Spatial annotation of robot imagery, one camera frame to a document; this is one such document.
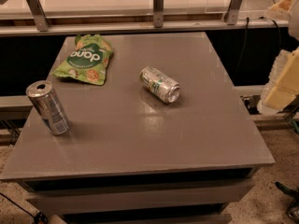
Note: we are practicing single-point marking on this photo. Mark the left metal bracket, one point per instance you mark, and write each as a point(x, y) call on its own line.
point(40, 19)

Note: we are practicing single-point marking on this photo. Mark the middle metal bracket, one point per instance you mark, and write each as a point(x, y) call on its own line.
point(158, 13)

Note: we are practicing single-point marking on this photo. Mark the green tool on floor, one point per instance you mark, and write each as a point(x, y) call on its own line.
point(290, 192)

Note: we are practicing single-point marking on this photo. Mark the metal bracket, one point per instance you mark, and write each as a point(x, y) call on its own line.
point(158, 13)
point(40, 19)
point(232, 13)

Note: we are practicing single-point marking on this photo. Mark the green snack bag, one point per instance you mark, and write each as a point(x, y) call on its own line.
point(88, 62)

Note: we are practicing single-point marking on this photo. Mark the right metal bracket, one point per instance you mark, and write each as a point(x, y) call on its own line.
point(232, 13)

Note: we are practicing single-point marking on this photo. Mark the grey drawer cabinet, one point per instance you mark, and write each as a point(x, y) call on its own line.
point(129, 157)

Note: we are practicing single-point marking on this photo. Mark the silver green 7up can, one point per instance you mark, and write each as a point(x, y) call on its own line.
point(159, 84)

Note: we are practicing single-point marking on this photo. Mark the tall silver blue can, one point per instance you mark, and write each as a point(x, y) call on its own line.
point(45, 99)

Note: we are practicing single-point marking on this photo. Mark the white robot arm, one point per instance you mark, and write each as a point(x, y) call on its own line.
point(294, 32)

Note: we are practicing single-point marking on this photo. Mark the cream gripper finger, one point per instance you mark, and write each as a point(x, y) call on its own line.
point(280, 10)
point(283, 85)

